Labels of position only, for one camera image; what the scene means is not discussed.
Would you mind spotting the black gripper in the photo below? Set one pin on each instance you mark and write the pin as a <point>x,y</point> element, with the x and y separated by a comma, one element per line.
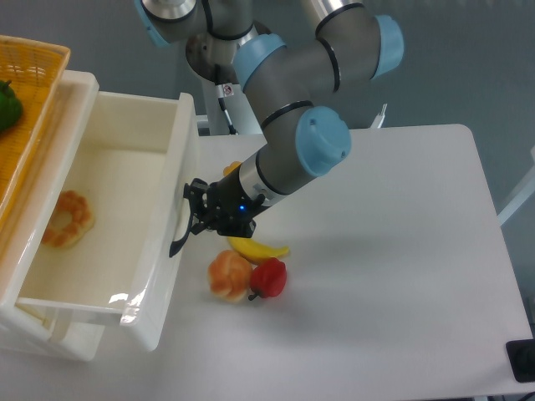
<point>231,211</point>

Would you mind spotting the white drawer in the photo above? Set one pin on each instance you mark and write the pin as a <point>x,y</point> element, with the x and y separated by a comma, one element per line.
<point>133,161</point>

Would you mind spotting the black device at table edge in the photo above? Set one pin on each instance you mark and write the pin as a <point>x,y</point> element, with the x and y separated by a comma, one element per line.
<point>521,354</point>

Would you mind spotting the orange woven basket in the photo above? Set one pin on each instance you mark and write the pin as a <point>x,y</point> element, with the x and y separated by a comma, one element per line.
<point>35,69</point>

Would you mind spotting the red bell pepper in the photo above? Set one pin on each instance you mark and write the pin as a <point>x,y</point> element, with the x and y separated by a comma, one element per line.
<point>268,279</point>

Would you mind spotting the green bell pepper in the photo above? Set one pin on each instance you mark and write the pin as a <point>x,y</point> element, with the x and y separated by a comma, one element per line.
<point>11,106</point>

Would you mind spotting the round knotted bread roll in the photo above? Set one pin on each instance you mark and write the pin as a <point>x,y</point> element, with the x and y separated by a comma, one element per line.
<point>229,276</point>

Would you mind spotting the yellow banana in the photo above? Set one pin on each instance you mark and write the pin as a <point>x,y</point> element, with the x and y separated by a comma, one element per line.
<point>256,251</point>

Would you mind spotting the yellow bell pepper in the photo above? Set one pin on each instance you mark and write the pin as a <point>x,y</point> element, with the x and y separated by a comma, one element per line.
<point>230,168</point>

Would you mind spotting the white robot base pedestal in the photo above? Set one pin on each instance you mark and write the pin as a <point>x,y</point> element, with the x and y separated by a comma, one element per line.
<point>210,59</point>

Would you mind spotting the ring shaped bread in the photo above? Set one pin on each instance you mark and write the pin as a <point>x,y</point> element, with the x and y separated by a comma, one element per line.
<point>72,217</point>

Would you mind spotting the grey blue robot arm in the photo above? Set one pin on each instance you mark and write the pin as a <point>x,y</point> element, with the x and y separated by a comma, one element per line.
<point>303,140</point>

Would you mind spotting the white drawer cabinet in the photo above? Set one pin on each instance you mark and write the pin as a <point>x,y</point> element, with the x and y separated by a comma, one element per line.
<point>22,328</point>

